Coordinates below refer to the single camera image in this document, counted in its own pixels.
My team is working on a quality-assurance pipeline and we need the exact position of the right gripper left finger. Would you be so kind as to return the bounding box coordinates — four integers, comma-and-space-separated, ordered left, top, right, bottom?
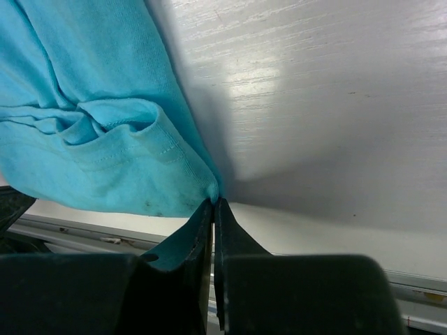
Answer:
1, 200, 213, 334

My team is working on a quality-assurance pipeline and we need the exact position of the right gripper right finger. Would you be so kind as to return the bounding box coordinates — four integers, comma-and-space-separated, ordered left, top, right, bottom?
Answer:
214, 198, 406, 334

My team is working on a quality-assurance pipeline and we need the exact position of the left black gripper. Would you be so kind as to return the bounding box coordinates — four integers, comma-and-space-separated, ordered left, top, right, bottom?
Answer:
0, 186, 36, 234

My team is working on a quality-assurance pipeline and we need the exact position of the turquoise t shirt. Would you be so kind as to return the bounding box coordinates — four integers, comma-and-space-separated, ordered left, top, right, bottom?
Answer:
1, 1, 221, 217

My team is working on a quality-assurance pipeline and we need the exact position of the aluminium mounting rail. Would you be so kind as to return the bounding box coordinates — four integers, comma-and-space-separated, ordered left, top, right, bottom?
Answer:
4, 214, 446, 334

